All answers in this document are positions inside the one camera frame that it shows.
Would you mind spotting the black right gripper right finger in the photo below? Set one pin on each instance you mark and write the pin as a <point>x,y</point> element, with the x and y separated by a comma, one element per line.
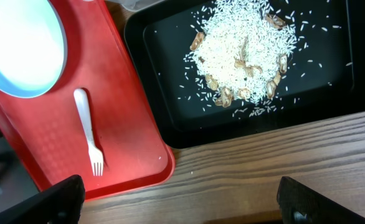
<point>301,204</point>

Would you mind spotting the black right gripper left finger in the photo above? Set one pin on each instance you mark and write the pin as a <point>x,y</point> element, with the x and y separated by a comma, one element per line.
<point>59,204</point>

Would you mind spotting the white plastic fork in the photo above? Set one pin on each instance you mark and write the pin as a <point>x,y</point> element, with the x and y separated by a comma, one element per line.
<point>95,155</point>

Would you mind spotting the white round plate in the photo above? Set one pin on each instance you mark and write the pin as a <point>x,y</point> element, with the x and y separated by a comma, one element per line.
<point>33,47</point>

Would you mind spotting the black food waste tray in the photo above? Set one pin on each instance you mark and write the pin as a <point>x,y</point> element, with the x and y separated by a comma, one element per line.
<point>158,38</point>

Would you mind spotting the rice food waste pile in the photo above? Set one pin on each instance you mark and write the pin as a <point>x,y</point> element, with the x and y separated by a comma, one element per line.
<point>251,58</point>

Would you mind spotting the red plastic tray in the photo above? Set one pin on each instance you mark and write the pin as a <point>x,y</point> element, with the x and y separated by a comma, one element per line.
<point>46,132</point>

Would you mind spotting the clear plastic bin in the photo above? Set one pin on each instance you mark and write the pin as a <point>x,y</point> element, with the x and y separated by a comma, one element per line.
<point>136,5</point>

